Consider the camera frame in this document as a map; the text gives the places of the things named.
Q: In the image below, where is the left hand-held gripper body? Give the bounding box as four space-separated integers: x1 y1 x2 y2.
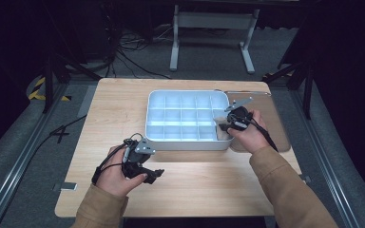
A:
121 137 157 181

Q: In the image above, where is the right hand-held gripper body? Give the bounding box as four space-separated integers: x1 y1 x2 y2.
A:
223 96 255 131

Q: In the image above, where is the white divided storage box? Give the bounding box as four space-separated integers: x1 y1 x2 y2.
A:
144 89 236 152

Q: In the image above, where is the person's right hand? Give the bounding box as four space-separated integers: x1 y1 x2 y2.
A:
227 109 271 155

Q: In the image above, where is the person's left hand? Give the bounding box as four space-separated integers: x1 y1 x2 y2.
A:
95 144 148 198

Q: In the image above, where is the brown flat lid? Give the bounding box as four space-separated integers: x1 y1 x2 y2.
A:
214 89 292 154

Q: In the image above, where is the black tripod stand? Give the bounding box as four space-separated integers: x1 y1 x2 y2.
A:
41 47 103 114
261 56 316 121

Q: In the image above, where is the black tape mark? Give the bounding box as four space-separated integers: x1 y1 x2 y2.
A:
49 124 71 144

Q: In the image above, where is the grey metal stand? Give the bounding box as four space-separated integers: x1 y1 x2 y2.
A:
169 4 260 75

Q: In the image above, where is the yellow and black floor tape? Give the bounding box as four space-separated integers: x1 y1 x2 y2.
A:
28 76 72 103

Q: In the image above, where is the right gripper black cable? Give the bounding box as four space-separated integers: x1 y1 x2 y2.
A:
248 117 279 153

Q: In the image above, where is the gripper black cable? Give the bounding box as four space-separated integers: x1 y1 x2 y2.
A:
248 117 279 153
90 132 144 186

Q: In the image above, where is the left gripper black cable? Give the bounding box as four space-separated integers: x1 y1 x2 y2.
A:
90 132 144 186

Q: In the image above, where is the thin black floor cable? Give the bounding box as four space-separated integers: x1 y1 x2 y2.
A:
28 114 88 160

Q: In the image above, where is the aluminium floor rail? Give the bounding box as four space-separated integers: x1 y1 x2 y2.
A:
0 81 68 228
288 88 363 228

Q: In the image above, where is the bundle of black floor cables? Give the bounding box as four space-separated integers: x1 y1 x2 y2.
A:
106 25 173 80

